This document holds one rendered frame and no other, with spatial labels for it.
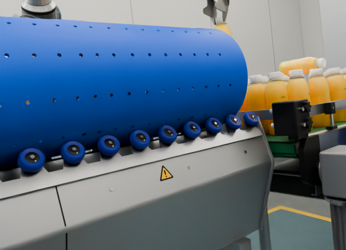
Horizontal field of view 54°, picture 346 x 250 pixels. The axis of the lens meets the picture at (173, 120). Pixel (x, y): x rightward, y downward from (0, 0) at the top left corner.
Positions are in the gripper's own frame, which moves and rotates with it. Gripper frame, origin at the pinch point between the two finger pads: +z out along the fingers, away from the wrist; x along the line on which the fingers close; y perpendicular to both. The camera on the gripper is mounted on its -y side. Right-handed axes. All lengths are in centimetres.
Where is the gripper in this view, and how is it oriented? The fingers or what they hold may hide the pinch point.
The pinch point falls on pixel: (220, 19)
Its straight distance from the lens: 129.8
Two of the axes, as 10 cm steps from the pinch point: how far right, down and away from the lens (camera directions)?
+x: 6.2, -0.3, -7.9
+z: 1.2, 9.9, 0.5
